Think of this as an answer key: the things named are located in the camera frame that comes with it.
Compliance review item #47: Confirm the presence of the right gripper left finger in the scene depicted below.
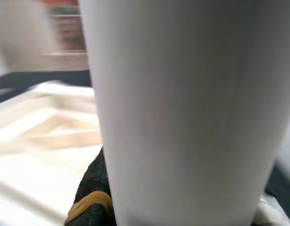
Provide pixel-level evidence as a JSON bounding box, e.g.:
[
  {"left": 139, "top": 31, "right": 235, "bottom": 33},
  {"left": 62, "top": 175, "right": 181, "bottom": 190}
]
[{"left": 65, "top": 145, "right": 116, "bottom": 226}]

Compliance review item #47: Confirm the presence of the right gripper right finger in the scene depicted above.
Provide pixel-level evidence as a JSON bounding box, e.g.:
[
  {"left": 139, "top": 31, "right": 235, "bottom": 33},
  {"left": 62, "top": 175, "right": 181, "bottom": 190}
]
[{"left": 254, "top": 183, "right": 290, "bottom": 226}]

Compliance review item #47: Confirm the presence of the white plastic table leg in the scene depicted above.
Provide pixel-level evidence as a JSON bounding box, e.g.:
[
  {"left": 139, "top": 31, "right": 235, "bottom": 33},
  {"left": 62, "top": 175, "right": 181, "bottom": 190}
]
[{"left": 78, "top": 0, "right": 290, "bottom": 226}]

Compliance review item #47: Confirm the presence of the white plastic children table top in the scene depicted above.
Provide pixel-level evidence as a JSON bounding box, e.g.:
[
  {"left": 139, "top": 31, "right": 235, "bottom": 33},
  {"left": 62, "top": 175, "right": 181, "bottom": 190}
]
[{"left": 0, "top": 81, "right": 110, "bottom": 226}]

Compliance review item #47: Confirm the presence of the yellow rubber band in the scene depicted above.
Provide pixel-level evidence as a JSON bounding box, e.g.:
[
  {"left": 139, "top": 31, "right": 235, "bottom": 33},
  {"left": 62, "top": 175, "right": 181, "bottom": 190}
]
[{"left": 66, "top": 190, "right": 112, "bottom": 224}]

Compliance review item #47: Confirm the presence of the black table cloth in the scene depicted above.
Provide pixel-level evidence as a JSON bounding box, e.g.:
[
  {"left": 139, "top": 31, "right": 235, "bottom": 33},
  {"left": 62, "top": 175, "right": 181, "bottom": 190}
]
[{"left": 0, "top": 69, "right": 290, "bottom": 226}]

